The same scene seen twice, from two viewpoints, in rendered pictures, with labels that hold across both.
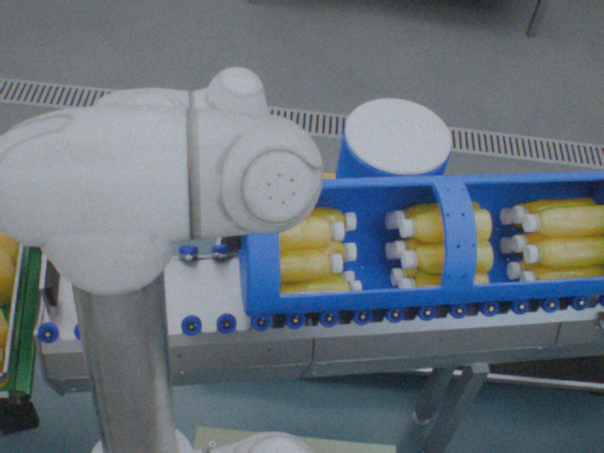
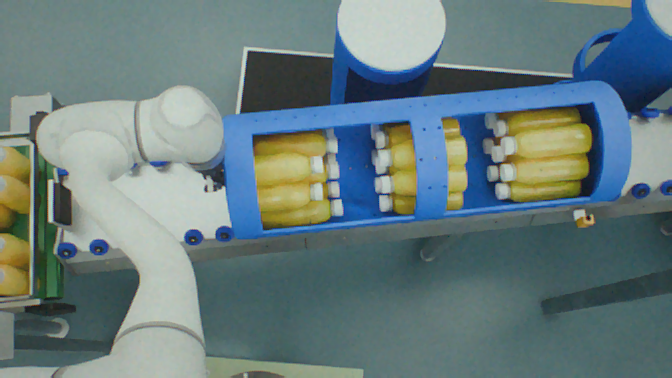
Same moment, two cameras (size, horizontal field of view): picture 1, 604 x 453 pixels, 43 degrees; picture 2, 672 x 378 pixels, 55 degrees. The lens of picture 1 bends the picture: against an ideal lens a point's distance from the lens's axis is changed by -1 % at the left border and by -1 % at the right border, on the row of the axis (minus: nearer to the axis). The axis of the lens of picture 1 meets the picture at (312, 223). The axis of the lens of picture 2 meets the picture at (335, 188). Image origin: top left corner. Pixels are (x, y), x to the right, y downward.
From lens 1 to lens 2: 0.64 m
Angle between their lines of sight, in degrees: 25
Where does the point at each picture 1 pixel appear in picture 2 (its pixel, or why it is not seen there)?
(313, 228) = (292, 169)
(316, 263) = (297, 198)
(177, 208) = not seen: outside the picture
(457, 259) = (428, 198)
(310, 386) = not seen: hidden behind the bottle
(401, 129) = (395, 14)
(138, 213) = not seen: outside the picture
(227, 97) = (169, 130)
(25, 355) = (53, 262)
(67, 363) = (91, 265)
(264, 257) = (244, 208)
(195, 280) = (198, 184)
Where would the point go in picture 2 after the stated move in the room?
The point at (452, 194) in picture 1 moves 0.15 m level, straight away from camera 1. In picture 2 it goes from (427, 135) to (450, 75)
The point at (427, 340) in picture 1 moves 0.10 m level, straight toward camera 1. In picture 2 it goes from (408, 231) to (392, 265)
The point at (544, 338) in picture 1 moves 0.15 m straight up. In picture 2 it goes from (518, 223) to (537, 210)
